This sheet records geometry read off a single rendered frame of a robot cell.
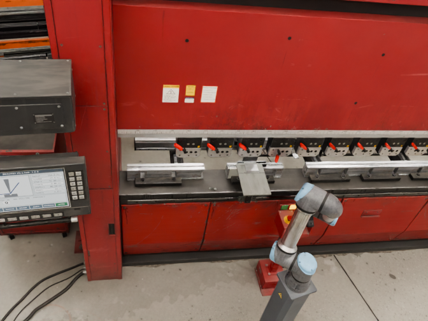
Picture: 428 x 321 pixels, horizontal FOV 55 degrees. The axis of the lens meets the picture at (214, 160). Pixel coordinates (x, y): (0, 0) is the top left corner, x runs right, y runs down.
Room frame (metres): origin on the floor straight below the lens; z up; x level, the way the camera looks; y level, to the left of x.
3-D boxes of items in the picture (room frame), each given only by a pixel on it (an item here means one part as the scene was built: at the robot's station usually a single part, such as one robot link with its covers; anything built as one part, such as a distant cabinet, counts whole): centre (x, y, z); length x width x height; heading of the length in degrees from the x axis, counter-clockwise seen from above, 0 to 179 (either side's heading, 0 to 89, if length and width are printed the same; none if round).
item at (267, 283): (1.76, -0.62, 0.06); 0.25 x 0.20 x 0.12; 18
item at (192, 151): (1.89, 0.18, 1.18); 0.15 x 0.09 x 0.17; 106
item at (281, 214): (1.79, -0.61, 0.75); 0.20 x 0.16 x 0.18; 108
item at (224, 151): (1.95, -0.02, 1.18); 0.15 x 0.09 x 0.17; 106
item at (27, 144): (1.93, 1.31, 0.50); 0.50 x 0.50 x 1.00; 16
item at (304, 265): (1.33, -0.61, 0.94); 0.13 x 0.12 x 0.14; 68
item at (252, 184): (1.87, -0.27, 1.00); 0.26 x 0.18 x 0.01; 16
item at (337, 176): (2.12, -0.83, 0.89); 0.30 x 0.05 x 0.03; 106
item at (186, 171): (1.86, 0.30, 0.92); 0.50 x 0.06 x 0.10; 106
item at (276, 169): (2.02, -0.28, 0.92); 0.39 x 0.06 x 0.10; 106
